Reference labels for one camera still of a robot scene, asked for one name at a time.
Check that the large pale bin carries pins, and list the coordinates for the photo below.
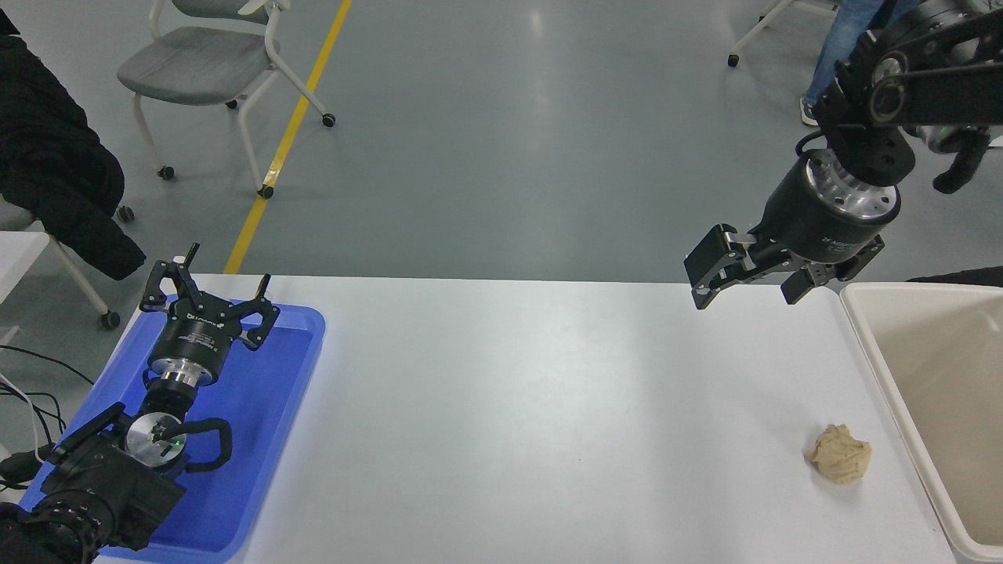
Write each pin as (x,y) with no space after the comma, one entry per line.
(940,376)

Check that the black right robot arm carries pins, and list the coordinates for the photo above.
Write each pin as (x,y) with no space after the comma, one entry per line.
(917,78)

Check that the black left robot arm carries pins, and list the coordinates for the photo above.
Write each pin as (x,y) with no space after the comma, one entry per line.
(102,486)

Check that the white leg chair with casters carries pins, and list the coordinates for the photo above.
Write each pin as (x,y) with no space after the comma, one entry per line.
(78,278)

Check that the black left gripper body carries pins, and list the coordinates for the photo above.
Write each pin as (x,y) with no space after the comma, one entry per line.
(196,337)

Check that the tan paper ball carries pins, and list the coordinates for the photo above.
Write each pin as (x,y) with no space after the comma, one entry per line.
(840,454)

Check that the black flat object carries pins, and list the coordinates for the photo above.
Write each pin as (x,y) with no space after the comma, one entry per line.
(964,276)

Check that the blue plastic tray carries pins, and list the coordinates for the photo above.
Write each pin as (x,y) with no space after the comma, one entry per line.
(251,415)

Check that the grey seat white frame chair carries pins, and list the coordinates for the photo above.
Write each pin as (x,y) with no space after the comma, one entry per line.
(196,63)

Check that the white chair legs with caster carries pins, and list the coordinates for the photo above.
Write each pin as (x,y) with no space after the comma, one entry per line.
(733,59)

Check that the standing person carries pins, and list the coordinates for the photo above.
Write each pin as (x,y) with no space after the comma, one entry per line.
(850,39)

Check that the seated person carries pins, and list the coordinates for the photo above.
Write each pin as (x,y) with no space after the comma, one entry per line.
(47,157)

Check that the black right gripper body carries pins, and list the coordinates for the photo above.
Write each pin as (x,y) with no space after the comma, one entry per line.
(815,223)

